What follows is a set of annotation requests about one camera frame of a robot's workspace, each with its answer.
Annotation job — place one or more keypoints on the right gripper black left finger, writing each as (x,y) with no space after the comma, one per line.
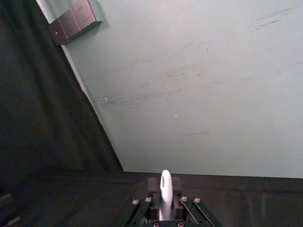
(153,189)

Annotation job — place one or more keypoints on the grey metal block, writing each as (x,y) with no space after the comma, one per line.
(71,23)

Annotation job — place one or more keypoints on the black table cloth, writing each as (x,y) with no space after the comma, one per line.
(248,201)

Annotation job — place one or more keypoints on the pale wall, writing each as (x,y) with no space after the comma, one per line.
(189,94)

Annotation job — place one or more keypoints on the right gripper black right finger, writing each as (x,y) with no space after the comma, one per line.
(177,189)

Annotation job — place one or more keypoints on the white plastic spatula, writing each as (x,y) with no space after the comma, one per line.
(165,189)

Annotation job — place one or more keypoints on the black curtain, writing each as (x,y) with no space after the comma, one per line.
(35,106)

